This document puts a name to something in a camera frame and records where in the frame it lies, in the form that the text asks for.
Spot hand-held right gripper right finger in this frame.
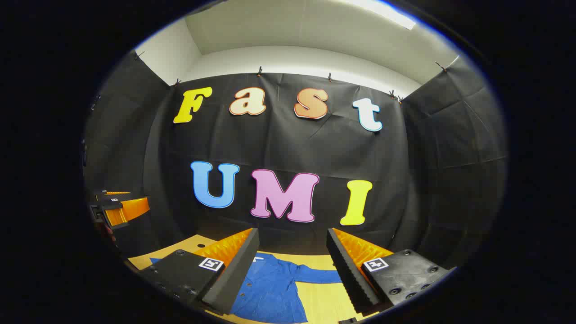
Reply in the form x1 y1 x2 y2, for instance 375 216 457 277
326 227 453 315

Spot black backdrop cloth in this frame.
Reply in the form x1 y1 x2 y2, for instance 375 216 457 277
82 49 509 270

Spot row of small cloth clamps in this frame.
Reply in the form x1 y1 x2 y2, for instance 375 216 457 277
134 50 449 105

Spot blue corduroy jacket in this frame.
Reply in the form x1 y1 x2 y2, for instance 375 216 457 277
150 252 343 324

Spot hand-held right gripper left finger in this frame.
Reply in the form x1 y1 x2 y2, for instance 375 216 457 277
135 227 261 315

